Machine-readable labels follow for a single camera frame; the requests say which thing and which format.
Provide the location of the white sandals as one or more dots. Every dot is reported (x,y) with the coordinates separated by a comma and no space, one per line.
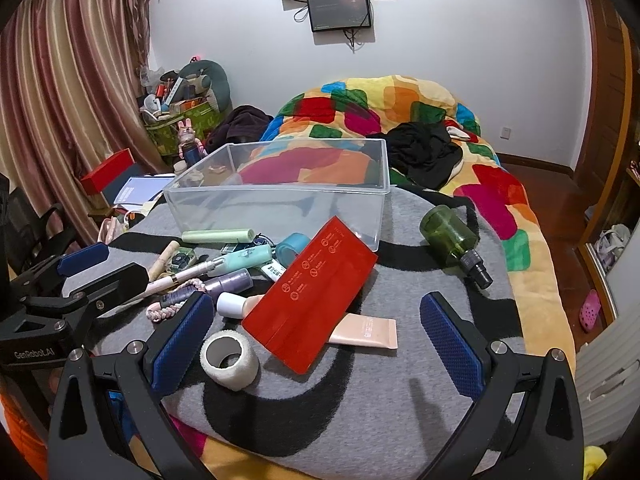
(612,245)

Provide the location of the green storage bag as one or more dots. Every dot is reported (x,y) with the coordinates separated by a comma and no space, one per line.
(165,135)

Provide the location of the red box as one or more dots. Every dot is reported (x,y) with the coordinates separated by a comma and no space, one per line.
(105,172)

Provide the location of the small dark packet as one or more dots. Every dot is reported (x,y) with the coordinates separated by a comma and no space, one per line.
(235,248)

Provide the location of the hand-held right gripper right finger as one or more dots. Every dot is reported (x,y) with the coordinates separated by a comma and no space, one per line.
(452,345)

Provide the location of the grey green neck pillow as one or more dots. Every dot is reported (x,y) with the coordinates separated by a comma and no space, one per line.
(215,80)

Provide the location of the white flat bottle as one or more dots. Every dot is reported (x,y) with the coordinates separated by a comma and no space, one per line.
(245,260)

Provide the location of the black clothing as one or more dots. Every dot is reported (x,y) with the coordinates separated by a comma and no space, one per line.
(425,155)

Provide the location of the striped brown curtain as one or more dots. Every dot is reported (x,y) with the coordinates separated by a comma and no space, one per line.
(65,85)

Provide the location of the pink transparent pouch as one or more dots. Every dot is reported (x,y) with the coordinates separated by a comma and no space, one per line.
(112,227)

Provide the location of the clear plastic storage box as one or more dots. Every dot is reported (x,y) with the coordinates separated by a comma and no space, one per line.
(280,210)

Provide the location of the grey black striped blanket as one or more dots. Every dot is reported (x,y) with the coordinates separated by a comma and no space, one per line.
(380,410)

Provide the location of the green spray bottle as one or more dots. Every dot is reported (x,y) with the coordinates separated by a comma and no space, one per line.
(447,237)

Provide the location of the purple bottle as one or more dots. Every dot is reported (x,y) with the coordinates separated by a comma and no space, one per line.
(230,282)

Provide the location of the peach tube with white cap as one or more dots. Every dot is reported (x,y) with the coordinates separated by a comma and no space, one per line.
(365,332)

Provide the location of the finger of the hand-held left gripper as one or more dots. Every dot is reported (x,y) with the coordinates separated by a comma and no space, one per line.
(117,280)
(82,257)

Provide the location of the white panel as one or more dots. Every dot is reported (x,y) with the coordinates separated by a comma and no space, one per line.
(607,375)

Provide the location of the wooden shelf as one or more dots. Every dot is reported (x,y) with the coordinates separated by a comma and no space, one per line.
(625,200)

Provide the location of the wooden door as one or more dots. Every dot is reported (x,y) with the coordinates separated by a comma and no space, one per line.
(600,85)

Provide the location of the orange cloth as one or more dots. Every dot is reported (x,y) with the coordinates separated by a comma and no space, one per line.
(20,430)

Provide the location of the pink clog shoe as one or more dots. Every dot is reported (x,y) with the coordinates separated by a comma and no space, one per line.
(590,310)

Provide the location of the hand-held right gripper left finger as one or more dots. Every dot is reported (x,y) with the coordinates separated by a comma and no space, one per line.
(182,340)

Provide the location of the light green tube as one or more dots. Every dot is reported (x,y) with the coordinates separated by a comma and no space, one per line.
(215,236)

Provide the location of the black mesh chair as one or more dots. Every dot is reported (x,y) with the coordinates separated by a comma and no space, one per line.
(30,230)

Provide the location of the pink white pen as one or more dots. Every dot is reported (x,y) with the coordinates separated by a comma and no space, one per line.
(180,277)

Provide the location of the white tape roll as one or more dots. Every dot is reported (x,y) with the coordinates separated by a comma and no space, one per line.
(245,365)

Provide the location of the pink bunny toy bottle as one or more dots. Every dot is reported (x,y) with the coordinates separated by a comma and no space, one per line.
(190,142)

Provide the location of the small white blue box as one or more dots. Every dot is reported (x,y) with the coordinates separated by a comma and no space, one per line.
(274,270)

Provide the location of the beige tube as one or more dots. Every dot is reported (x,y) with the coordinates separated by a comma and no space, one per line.
(165,260)

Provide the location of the blue white notebook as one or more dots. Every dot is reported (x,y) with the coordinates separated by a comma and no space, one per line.
(142,190)

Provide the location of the red toothpaste tube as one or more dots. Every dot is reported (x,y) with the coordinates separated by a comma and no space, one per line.
(310,295)

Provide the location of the wall monitor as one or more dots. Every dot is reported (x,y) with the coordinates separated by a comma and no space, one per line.
(339,10)

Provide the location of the dark maroon clothing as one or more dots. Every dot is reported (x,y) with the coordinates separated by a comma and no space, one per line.
(242,125)

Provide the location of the yellow plush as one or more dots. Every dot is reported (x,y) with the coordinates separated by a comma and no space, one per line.
(595,460)

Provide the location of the wall socket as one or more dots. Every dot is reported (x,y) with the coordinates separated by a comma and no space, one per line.
(505,133)

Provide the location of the colourful patchwork blanket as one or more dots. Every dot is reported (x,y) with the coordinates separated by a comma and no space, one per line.
(500,200)

